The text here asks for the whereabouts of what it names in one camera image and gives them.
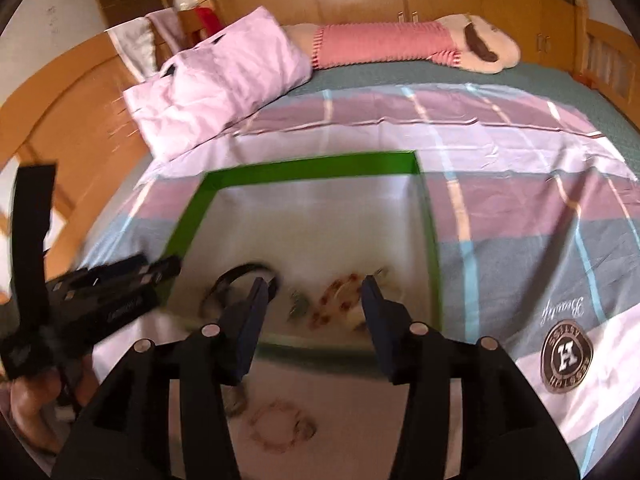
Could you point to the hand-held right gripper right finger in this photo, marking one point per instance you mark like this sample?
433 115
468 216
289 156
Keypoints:
381 332

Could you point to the red cloth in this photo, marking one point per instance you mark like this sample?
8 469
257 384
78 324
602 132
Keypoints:
207 20

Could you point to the person's left hand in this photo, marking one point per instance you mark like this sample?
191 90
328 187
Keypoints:
30 410

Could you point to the wooden headboard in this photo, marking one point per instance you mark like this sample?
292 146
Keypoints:
75 125

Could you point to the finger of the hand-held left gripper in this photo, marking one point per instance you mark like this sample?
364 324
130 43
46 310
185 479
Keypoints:
132 305
150 270

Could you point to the green bed sheet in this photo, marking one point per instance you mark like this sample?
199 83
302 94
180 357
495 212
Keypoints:
550 90

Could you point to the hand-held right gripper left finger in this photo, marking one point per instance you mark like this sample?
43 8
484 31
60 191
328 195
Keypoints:
250 332

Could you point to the wooden footboard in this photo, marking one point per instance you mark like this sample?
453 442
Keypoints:
615 55

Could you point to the striped plush doll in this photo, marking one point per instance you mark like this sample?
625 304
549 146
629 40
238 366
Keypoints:
390 42

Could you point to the silver green pendant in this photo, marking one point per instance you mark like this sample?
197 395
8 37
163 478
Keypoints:
300 305

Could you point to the white cloth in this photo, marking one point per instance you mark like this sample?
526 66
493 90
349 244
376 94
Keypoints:
140 40

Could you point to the plaid printed quilt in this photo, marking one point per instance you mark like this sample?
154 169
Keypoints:
500 210

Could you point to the green cardboard box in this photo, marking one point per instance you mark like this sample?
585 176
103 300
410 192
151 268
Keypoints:
310 165

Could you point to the black wristwatch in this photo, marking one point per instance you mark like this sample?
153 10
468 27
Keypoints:
235 271

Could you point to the pink pillow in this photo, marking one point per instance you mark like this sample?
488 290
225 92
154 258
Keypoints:
210 90

